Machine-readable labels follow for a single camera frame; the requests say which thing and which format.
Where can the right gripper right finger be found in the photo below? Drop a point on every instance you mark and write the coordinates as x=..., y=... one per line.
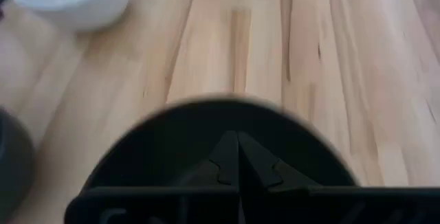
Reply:
x=254, y=162

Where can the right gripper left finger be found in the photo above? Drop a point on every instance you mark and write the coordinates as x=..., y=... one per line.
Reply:
x=228, y=158

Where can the small dark bowl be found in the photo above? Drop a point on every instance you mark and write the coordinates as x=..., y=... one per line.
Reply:
x=165, y=148

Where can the large dark bowl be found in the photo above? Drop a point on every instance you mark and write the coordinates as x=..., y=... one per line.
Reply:
x=13, y=162

